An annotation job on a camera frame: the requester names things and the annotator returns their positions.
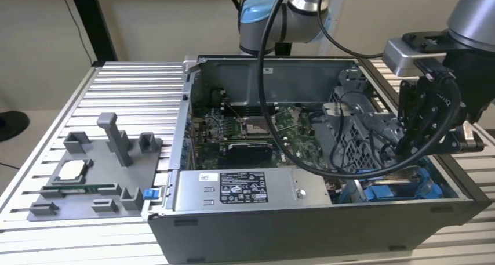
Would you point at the hard disk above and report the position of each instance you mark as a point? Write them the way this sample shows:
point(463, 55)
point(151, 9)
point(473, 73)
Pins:
point(429, 183)

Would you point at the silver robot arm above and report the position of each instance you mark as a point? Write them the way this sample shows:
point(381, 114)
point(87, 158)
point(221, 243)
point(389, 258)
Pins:
point(255, 33)

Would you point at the gray metal disk bay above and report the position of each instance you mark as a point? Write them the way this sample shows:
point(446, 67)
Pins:
point(323, 137)

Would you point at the blue plastic bay block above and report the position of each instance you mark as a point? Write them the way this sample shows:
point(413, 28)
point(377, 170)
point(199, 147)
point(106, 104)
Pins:
point(381, 193)

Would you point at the green motherboard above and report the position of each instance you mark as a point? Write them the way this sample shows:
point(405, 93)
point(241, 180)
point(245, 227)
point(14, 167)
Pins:
point(298, 143)

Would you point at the CPU socket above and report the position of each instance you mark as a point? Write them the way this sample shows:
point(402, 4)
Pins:
point(253, 128)

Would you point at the thin metal locking lever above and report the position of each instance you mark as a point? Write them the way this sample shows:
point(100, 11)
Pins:
point(235, 110)

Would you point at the black graphics card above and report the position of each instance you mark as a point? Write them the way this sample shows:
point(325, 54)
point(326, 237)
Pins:
point(250, 153)

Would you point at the black PC case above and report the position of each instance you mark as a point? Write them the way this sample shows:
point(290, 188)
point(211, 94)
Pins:
point(271, 236)

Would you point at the silver power supply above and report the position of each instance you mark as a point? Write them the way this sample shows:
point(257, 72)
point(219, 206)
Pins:
point(194, 195)

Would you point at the blue case latch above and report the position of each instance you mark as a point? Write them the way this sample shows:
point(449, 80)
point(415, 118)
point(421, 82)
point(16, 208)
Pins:
point(150, 194)

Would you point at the gray parts rack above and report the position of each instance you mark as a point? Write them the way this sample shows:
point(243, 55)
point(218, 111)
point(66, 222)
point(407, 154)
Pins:
point(100, 172)

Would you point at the green RAM stick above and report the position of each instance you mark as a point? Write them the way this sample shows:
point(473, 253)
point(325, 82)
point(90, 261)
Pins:
point(88, 187)

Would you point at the silver CPU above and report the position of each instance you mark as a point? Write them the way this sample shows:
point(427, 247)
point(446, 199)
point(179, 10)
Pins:
point(71, 170)

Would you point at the round black base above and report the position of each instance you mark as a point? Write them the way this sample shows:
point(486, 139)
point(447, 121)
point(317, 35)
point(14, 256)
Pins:
point(14, 126)

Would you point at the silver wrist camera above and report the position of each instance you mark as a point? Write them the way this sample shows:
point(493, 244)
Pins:
point(406, 59)

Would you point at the black frame post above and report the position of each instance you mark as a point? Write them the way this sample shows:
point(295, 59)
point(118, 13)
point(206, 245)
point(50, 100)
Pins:
point(92, 24)

